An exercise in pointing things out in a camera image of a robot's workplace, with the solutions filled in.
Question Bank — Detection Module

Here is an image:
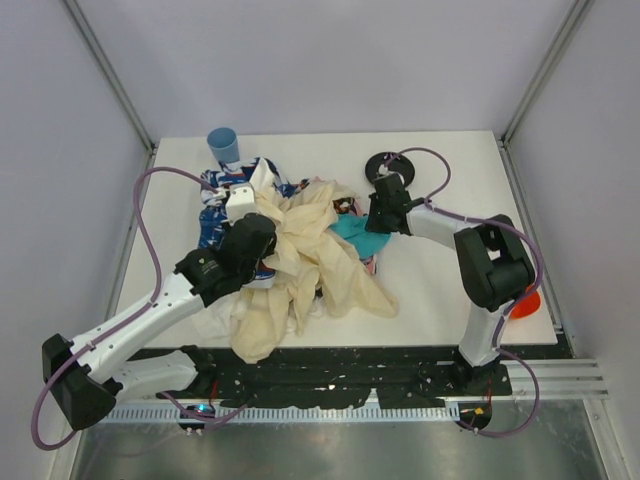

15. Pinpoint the white slotted cable duct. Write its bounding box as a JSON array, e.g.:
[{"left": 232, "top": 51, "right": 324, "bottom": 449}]
[{"left": 101, "top": 402, "right": 460, "bottom": 424}]

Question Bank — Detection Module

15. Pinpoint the blue plastic cup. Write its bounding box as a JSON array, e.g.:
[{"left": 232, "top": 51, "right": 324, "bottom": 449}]
[{"left": 206, "top": 127, "right": 240, "bottom": 164}]

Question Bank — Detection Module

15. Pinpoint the orange plastic cup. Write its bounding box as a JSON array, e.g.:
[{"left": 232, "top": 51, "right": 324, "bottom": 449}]
[{"left": 509, "top": 291, "right": 541, "bottom": 320}]

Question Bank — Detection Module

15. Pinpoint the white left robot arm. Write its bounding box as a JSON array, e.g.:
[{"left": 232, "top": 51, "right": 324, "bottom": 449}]
[{"left": 42, "top": 213, "right": 276, "bottom": 431}]

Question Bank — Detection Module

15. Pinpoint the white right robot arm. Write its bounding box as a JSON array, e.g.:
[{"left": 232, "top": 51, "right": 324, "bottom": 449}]
[{"left": 366, "top": 172, "right": 535, "bottom": 388}]

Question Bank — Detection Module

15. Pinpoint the blue white red patterned cloth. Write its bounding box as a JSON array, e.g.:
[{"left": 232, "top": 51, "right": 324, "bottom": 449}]
[{"left": 198, "top": 157, "right": 309, "bottom": 248}]

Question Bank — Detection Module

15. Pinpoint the left aluminium frame post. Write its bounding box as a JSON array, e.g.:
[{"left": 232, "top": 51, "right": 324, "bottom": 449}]
[{"left": 60, "top": 0, "right": 156, "bottom": 154}]

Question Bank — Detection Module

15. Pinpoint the black round plate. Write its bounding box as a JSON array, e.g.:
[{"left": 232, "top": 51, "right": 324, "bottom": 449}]
[{"left": 364, "top": 152, "right": 415, "bottom": 193}]

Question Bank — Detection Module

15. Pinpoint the right aluminium frame post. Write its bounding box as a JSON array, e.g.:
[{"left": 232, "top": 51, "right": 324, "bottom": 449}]
[{"left": 500, "top": 0, "right": 595, "bottom": 148}]

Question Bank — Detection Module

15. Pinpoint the cream cloth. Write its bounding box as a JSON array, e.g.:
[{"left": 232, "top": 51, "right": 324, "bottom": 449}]
[{"left": 230, "top": 181, "right": 399, "bottom": 364}]

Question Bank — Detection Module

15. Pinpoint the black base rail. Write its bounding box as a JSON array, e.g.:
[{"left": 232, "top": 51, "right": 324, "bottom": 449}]
[{"left": 94, "top": 342, "right": 571, "bottom": 409}]

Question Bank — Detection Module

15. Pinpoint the pink patterned cloth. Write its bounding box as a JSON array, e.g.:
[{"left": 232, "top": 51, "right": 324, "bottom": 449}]
[{"left": 333, "top": 197, "right": 377, "bottom": 275}]

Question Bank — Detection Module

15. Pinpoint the aluminium frame post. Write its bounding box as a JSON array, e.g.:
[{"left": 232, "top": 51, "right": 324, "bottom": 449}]
[
  {"left": 500, "top": 0, "right": 595, "bottom": 148},
  {"left": 60, "top": 0, "right": 156, "bottom": 154}
]

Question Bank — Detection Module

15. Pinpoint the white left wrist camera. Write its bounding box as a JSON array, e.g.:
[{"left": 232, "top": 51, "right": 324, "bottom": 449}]
[{"left": 225, "top": 183, "right": 258, "bottom": 225}]

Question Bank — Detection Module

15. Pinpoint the teal cloth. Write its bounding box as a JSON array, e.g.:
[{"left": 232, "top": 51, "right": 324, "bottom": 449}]
[{"left": 330, "top": 214, "right": 391, "bottom": 259}]

